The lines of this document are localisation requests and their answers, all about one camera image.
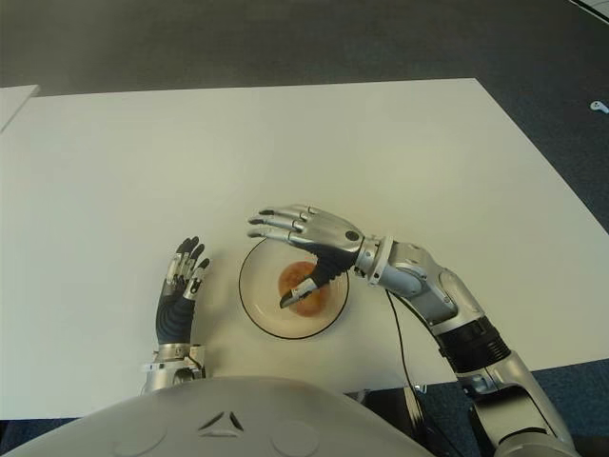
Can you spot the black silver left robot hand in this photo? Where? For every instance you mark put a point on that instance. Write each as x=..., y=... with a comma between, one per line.
x=173, y=319

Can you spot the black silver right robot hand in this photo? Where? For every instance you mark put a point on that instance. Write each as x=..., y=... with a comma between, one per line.
x=328, y=233

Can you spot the red yellow apple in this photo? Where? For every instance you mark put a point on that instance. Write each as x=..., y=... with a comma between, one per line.
x=292, y=276

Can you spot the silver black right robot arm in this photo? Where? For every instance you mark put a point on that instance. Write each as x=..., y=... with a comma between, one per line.
x=442, y=295

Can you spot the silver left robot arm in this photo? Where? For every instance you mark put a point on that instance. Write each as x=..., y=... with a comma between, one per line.
x=159, y=378

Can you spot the white plate with black rim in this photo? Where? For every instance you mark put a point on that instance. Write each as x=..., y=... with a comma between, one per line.
x=259, y=304

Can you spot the silver robot torso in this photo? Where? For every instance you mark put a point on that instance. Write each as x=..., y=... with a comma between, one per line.
x=214, y=419

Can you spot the small white floor object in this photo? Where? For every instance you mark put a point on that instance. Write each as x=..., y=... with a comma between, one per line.
x=598, y=105

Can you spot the black table frame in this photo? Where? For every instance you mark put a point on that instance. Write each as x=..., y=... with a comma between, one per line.
x=411, y=409

